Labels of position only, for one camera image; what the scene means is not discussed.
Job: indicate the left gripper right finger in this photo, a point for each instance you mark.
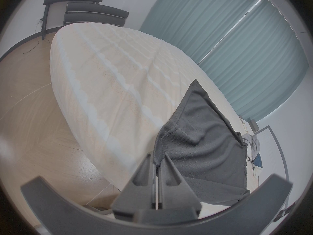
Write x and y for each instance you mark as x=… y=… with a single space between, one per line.
x=176 y=197

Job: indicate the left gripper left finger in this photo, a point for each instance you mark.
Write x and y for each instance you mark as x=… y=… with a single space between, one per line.
x=137 y=199

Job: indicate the black T-shirt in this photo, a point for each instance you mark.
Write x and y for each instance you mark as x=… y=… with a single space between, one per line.
x=203 y=136

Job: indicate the pile of clothes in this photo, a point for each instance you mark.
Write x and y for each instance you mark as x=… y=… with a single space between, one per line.
x=254 y=148

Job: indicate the bed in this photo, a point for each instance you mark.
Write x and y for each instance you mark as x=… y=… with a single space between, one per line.
x=110 y=82

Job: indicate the white printed pillow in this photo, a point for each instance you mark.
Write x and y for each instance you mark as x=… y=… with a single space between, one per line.
x=244 y=126

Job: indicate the grey bedside table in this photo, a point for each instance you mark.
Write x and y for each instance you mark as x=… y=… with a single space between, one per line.
x=254 y=124

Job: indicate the blue-green curtain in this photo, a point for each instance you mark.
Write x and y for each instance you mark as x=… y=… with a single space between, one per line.
x=190 y=16
x=264 y=57

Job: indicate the black chest of drawers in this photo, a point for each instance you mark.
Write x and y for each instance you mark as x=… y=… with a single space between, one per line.
x=97 y=12

